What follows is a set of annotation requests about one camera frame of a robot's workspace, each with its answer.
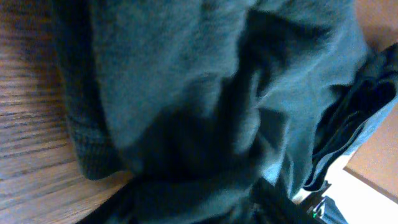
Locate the dark green t-shirt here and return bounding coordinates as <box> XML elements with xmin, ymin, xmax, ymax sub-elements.
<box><xmin>52</xmin><ymin>0</ymin><xmax>397</xmax><ymax>224</ymax></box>

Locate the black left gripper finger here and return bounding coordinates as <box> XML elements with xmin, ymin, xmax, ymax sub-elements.
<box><xmin>251</xmin><ymin>178</ymin><xmax>326</xmax><ymax>224</ymax></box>

